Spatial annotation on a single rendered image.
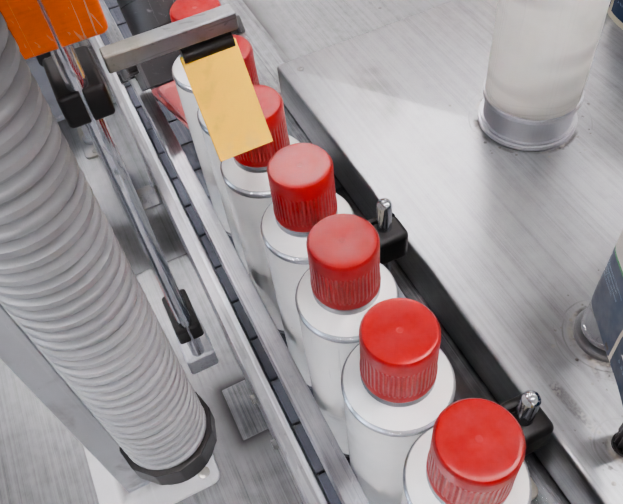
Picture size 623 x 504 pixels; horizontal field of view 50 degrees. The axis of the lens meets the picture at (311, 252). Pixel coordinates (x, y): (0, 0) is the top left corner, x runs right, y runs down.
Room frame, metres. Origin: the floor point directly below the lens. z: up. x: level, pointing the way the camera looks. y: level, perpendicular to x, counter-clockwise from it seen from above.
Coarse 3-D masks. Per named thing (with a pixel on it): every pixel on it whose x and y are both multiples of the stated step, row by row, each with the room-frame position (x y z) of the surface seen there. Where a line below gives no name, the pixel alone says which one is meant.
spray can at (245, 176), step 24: (264, 96) 0.29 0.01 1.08; (288, 144) 0.28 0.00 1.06; (240, 168) 0.27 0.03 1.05; (264, 168) 0.27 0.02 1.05; (240, 192) 0.26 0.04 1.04; (264, 192) 0.26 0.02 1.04; (240, 216) 0.27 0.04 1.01; (240, 240) 0.28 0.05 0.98; (264, 264) 0.26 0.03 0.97; (264, 288) 0.26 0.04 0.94
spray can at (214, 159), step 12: (240, 36) 0.35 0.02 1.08; (240, 48) 0.33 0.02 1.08; (252, 48) 0.34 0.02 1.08; (252, 60) 0.33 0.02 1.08; (252, 72) 0.33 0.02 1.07; (252, 84) 0.33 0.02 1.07; (204, 132) 0.32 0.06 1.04; (216, 156) 0.32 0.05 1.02; (216, 168) 0.32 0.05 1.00; (216, 180) 0.33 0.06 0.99; (228, 204) 0.32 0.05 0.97; (228, 216) 0.32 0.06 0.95; (240, 252) 0.32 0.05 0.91
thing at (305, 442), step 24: (120, 24) 0.70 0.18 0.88; (144, 120) 0.53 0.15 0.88; (168, 120) 0.52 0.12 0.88; (192, 144) 0.48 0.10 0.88; (168, 168) 0.46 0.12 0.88; (192, 216) 0.39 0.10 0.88; (216, 264) 0.34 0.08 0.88; (240, 312) 0.29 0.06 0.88; (264, 360) 0.24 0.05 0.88; (288, 408) 0.20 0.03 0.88; (312, 456) 0.16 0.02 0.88
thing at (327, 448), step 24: (144, 96) 0.46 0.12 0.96; (168, 144) 0.40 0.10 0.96; (192, 168) 0.37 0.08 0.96; (192, 192) 0.34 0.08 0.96; (216, 216) 0.32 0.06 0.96; (216, 240) 0.29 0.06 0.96; (240, 264) 0.27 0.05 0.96; (240, 288) 0.25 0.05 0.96; (264, 312) 0.23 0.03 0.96; (264, 336) 0.21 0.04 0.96; (288, 360) 0.19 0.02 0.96; (288, 384) 0.18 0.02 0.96; (312, 408) 0.16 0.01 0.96; (312, 432) 0.15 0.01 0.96; (336, 456) 0.13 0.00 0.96; (336, 480) 0.12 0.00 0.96
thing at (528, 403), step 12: (516, 396) 0.17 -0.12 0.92; (528, 396) 0.16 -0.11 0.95; (540, 396) 0.16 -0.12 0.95; (516, 408) 0.16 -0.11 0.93; (528, 408) 0.15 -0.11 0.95; (540, 408) 0.16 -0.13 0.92; (528, 420) 0.15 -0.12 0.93; (540, 420) 0.15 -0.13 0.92; (528, 432) 0.15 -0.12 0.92; (540, 432) 0.14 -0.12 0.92; (528, 444) 0.14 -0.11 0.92; (540, 444) 0.14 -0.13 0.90
